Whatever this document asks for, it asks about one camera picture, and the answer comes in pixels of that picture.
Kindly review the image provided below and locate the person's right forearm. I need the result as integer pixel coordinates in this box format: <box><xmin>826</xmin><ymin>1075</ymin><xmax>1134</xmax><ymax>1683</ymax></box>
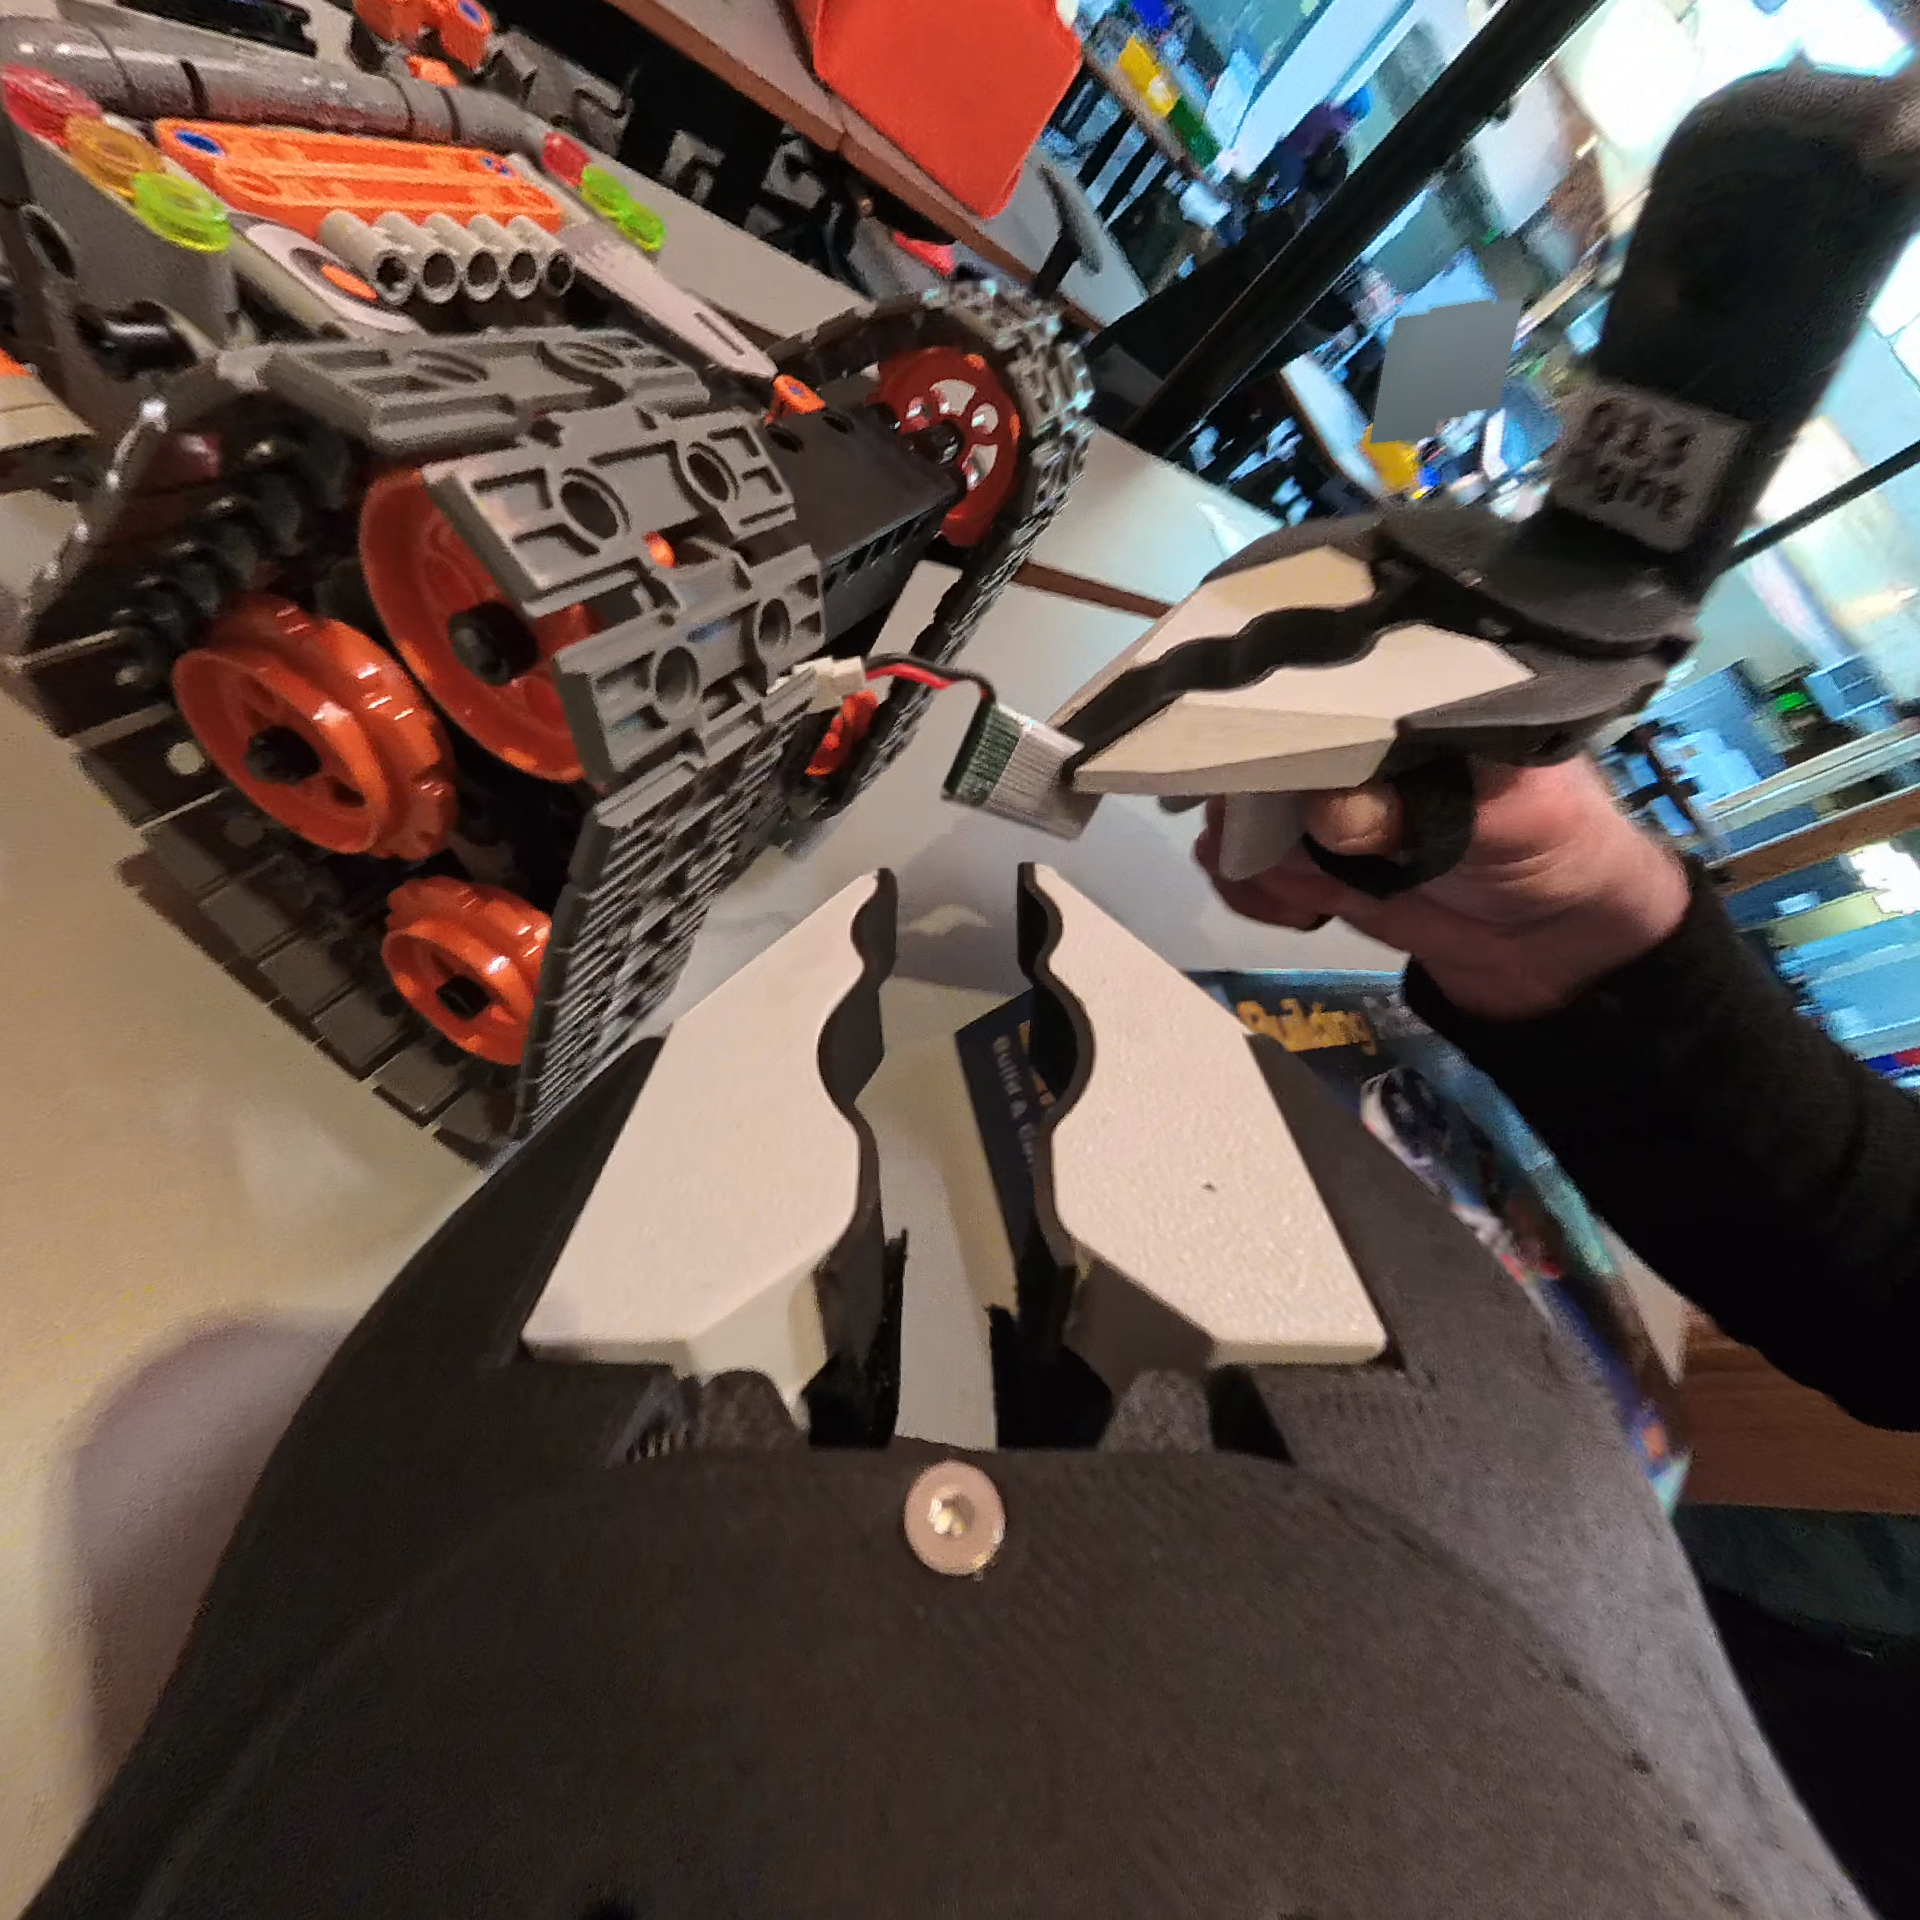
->
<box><xmin>1405</xmin><ymin>860</ymin><xmax>1920</xmax><ymax>1435</ymax></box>

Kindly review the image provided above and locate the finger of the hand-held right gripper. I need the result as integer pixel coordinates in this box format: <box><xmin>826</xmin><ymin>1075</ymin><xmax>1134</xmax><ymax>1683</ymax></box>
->
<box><xmin>1126</xmin><ymin>544</ymin><xmax>1389</xmax><ymax>724</ymax></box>
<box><xmin>1071</xmin><ymin>617</ymin><xmax>1542</xmax><ymax>886</ymax></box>

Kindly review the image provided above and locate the blue robot kit box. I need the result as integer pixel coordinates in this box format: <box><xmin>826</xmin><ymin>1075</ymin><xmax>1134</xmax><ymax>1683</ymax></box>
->
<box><xmin>951</xmin><ymin>964</ymin><xmax>1693</xmax><ymax>1520</ymax></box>

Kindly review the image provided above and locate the person's right hand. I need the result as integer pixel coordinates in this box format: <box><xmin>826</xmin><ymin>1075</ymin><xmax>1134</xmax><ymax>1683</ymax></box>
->
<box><xmin>1191</xmin><ymin>748</ymin><xmax>1693</xmax><ymax>1026</ymax></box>

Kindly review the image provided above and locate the black pole lamp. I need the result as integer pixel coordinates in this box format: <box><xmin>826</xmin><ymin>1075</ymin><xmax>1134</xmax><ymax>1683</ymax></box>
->
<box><xmin>1090</xmin><ymin>0</ymin><xmax>1614</xmax><ymax>445</ymax></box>

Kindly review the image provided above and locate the orange plastic bin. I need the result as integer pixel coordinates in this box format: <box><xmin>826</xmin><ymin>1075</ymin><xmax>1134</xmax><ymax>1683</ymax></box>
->
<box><xmin>788</xmin><ymin>0</ymin><xmax>1085</xmax><ymax>221</ymax></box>

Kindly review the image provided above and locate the white desk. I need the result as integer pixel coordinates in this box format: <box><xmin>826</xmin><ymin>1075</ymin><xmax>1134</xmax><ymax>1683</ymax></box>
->
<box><xmin>0</xmin><ymin>125</ymin><xmax>1504</xmax><ymax>1890</ymax></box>

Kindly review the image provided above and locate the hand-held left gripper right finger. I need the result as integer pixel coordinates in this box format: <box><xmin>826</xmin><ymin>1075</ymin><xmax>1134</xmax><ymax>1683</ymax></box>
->
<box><xmin>996</xmin><ymin>858</ymin><xmax>1392</xmax><ymax>1451</ymax></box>

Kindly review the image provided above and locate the small battery with red wires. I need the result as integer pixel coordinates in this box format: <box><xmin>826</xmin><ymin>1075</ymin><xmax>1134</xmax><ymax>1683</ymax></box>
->
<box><xmin>773</xmin><ymin>652</ymin><xmax>1090</xmax><ymax>842</ymax></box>

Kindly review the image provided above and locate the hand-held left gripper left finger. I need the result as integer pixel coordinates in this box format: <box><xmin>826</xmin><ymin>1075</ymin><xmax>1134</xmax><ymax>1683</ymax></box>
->
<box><xmin>521</xmin><ymin>870</ymin><xmax>904</xmax><ymax>1451</ymax></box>

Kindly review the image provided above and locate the person's black clothing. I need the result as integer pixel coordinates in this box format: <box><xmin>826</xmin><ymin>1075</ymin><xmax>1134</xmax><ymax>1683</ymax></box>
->
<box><xmin>1664</xmin><ymin>1499</ymin><xmax>1920</xmax><ymax>1920</ymax></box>

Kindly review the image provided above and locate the orange grey tracked brick robot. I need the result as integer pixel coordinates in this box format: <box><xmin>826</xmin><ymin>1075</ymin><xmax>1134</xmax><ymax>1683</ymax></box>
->
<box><xmin>0</xmin><ymin>0</ymin><xmax>1103</xmax><ymax>1170</ymax></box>

